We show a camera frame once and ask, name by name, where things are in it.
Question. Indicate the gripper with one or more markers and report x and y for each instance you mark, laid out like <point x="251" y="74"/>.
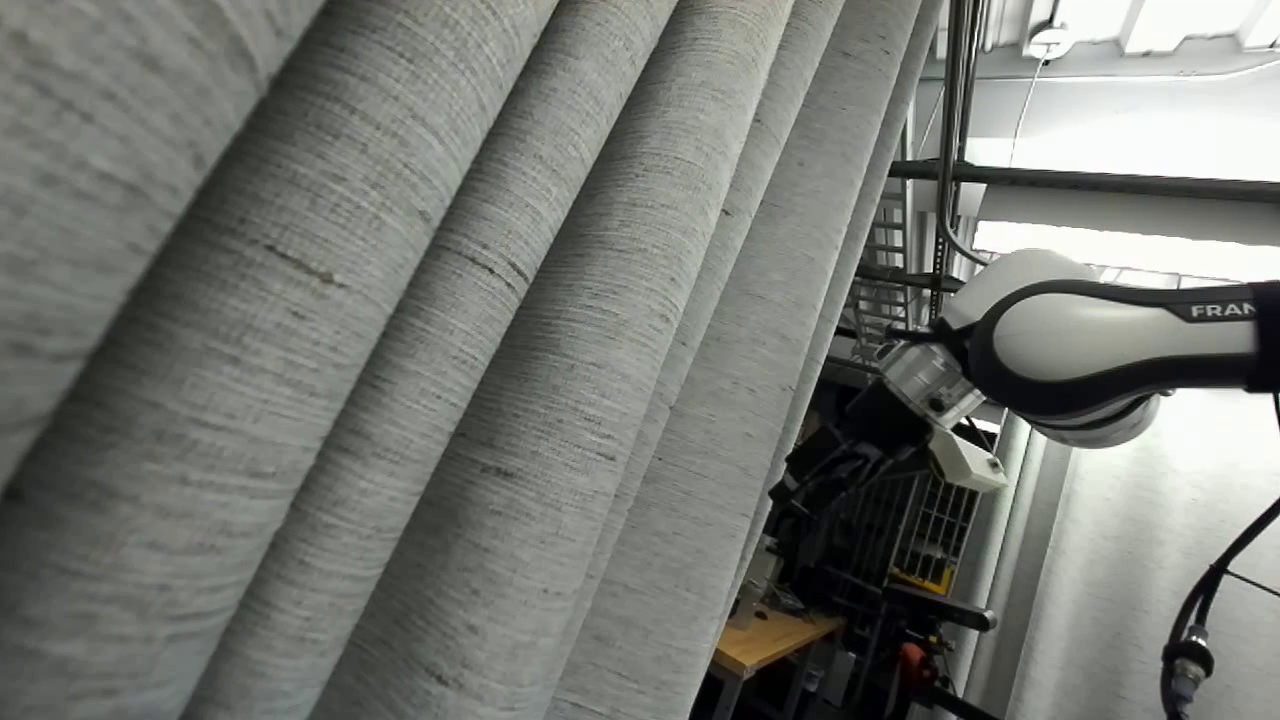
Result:
<point x="868" y="432"/>

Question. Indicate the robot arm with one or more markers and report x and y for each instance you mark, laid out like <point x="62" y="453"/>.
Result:
<point x="1100" y="340"/>

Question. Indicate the white curtain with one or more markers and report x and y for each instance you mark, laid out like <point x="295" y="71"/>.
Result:
<point x="1110" y="600"/>

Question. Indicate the light grey curtain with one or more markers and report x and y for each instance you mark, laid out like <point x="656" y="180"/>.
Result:
<point x="420" y="380"/>

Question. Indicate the metal staircase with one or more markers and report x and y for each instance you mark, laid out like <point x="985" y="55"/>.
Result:
<point x="882" y="285"/>

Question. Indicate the wooden table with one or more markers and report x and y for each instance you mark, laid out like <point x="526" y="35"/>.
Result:
<point x="765" y="640"/>

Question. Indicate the bundle of black pipes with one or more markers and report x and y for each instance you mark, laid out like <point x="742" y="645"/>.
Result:
<point x="952" y="120"/>

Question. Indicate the black metal beam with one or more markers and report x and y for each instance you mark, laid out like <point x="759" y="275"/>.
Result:
<point x="1100" y="182"/>

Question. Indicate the white ceiling sensor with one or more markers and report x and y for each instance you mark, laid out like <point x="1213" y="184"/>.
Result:
<point x="1048" y="42"/>

